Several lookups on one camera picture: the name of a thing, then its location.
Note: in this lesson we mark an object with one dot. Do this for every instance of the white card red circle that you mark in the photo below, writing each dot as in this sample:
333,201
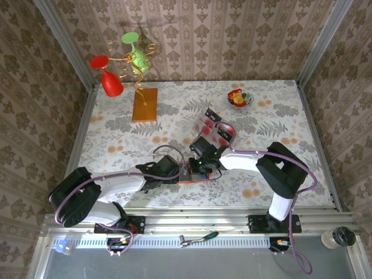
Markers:
205,129
223,141

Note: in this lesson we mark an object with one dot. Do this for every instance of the clear acrylic card stand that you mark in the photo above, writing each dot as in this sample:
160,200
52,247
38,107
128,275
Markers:
207,128

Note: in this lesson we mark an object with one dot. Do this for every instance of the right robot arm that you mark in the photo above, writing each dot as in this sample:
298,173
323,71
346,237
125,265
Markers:
238,161

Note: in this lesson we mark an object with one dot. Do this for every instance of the floral fern print tablecloth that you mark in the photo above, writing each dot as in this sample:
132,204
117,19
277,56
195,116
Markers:
203,197

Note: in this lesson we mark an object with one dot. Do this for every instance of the yellow power connector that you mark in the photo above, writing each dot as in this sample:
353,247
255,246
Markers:
124,241

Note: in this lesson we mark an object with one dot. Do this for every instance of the yellow and red snack packet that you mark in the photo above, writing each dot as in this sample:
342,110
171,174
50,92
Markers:
238,98

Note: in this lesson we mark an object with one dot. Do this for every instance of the white bowl green leaf print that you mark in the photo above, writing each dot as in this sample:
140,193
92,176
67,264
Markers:
249,100

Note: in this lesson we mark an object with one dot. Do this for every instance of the red wine glass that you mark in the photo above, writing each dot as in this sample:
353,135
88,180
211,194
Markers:
112,84

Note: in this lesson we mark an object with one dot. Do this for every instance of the grey metal shelf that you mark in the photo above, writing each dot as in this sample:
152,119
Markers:
189,264

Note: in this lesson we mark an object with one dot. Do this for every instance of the green wine glass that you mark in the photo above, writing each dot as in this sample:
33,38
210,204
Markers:
138,59

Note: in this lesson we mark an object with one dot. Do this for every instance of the blue white plastic connector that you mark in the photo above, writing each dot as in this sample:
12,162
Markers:
61,246

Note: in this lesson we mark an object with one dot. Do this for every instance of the glass jar black lid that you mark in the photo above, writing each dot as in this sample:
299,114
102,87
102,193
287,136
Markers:
341,236

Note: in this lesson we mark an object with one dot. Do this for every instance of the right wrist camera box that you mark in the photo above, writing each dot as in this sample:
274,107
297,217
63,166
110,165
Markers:
202,146

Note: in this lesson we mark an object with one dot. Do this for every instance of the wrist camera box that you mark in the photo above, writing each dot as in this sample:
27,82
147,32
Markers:
202,146
168,165

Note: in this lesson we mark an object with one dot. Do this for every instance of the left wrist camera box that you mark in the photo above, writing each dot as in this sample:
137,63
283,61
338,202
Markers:
168,165

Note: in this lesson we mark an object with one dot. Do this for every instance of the aluminium front rail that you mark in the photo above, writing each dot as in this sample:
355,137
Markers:
203,221

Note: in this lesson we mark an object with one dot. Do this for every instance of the aluminium side rail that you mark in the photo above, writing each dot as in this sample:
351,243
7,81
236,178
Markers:
314,130
77,145

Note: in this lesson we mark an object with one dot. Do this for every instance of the aluminium frame post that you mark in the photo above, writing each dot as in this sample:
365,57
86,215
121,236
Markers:
65,43
322,43

